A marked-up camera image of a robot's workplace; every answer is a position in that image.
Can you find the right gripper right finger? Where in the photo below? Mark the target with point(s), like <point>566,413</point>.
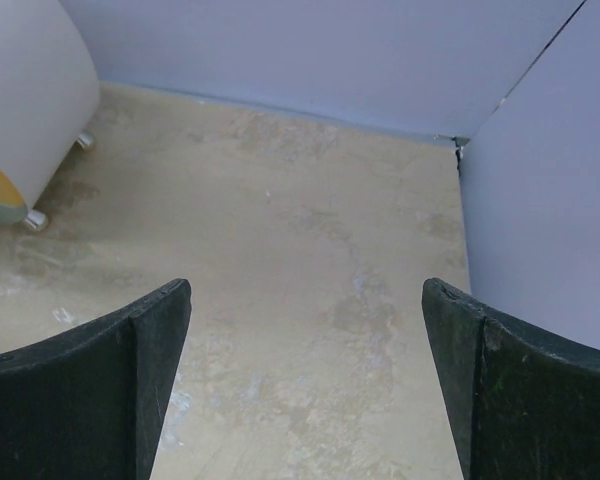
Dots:
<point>522,402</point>

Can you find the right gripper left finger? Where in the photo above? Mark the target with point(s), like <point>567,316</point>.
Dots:
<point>90,403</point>

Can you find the white round drawer cabinet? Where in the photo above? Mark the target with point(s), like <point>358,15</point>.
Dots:
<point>49,91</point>

